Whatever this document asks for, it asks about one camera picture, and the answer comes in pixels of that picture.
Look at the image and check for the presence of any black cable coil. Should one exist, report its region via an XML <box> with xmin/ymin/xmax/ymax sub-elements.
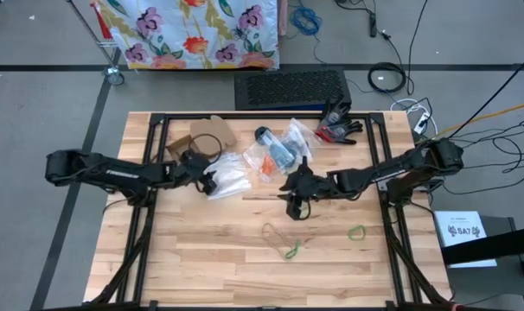
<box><xmin>366</xmin><ymin>60</ymin><xmax>409</xmax><ymax>95</ymax></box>

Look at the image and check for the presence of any black red work glove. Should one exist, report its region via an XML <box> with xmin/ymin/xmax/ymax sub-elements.
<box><xmin>314</xmin><ymin>120</ymin><xmax>365</xmax><ymax>145</ymax></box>

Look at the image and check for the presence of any yellow floor cable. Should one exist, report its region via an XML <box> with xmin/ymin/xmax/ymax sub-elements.
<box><xmin>416</xmin><ymin>98</ymin><xmax>524</xmax><ymax>145</ymax></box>

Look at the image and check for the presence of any stack of clear zip bags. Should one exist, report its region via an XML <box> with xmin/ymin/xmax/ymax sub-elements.
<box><xmin>204</xmin><ymin>151</ymin><xmax>253</xmax><ymax>200</ymax></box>

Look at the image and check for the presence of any grey black work glove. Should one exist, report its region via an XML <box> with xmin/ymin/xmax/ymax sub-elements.
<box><xmin>321</xmin><ymin>98</ymin><xmax>354</xmax><ymax>128</ymax></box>

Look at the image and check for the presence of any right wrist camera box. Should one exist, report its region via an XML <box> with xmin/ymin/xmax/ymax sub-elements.
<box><xmin>286</xmin><ymin>196</ymin><xmax>310</xmax><ymax>221</ymax></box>

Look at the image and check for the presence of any long black cable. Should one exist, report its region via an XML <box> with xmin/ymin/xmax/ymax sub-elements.
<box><xmin>443</xmin><ymin>47</ymin><xmax>524</xmax><ymax>144</ymax></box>

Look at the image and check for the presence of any white cable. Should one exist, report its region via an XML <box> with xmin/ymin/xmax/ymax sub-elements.
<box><xmin>388</xmin><ymin>97</ymin><xmax>439</xmax><ymax>137</ymax></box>

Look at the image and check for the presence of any white paper sign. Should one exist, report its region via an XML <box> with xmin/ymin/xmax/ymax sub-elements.
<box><xmin>433</xmin><ymin>209</ymin><xmax>500</xmax><ymax>270</ymax></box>

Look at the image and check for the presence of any white floral cloth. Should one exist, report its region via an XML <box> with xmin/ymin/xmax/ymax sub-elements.
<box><xmin>90</xmin><ymin>0</ymin><xmax>282</xmax><ymax>72</ymax></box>

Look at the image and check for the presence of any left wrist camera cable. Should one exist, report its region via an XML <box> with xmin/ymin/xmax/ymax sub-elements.
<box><xmin>188</xmin><ymin>132</ymin><xmax>224</xmax><ymax>164</ymax></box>

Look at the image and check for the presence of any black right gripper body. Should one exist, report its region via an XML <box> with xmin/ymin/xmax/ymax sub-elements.
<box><xmin>286</xmin><ymin>167</ymin><xmax>333</xmax><ymax>203</ymax></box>

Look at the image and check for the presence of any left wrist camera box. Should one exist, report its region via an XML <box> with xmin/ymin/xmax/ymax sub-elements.
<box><xmin>203</xmin><ymin>172</ymin><xmax>219</xmax><ymax>196</ymax></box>

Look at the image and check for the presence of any black power strip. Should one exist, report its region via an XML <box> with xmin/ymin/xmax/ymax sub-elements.
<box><xmin>367</xmin><ymin>11</ymin><xmax>379</xmax><ymax>39</ymax></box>

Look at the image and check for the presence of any grey cart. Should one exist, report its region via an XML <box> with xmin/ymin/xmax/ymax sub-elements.
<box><xmin>443</xmin><ymin>214</ymin><xmax>524</xmax><ymax>311</ymax></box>

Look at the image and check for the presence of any black table frame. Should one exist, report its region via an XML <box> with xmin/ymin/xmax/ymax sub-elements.
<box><xmin>88</xmin><ymin>111</ymin><xmax>456</xmax><ymax>311</ymax></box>

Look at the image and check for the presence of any large tan rubber band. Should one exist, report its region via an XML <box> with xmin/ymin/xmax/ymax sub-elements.
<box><xmin>260</xmin><ymin>222</ymin><xmax>296</xmax><ymax>260</ymax></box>

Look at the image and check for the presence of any white power strip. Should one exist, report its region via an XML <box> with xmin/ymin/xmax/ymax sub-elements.
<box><xmin>412</xmin><ymin>110</ymin><xmax>432</xmax><ymax>136</ymax></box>

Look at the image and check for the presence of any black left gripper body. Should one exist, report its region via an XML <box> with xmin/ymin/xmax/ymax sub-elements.
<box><xmin>177</xmin><ymin>150</ymin><xmax>214</xmax><ymax>186</ymax></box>

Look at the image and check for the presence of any pink cloth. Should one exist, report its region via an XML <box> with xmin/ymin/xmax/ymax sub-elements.
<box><xmin>277</xmin><ymin>0</ymin><xmax>289</xmax><ymax>37</ymax></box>

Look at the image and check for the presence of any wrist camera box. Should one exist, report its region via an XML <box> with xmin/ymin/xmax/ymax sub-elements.
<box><xmin>203</xmin><ymin>172</ymin><xmax>219</xmax><ymax>196</ymax></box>
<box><xmin>286</xmin><ymin>196</ymin><xmax>310</xmax><ymax>221</ymax></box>

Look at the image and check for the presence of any tangled black floor cable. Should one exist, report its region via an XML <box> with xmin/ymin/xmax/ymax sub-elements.
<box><xmin>443</xmin><ymin>120</ymin><xmax>524</xmax><ymax>197</ymax></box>

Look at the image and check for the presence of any black computer case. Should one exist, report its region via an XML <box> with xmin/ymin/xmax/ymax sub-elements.
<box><xmin>233</xmin><ymin>68</ymin><xmax>355</xmax><ymax>112</ymax></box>

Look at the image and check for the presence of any blue cable coil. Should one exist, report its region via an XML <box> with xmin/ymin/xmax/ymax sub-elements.
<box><xmin>288</xmin><ymin>3</ymin><xmax>325</xmax><ymax>38</ymax></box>

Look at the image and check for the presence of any open cardboard box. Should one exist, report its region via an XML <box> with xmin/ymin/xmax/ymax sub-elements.
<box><xmin>164</xmin><ymin>114</ymin><xmax>238</xmax><ymax>163</ymax></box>

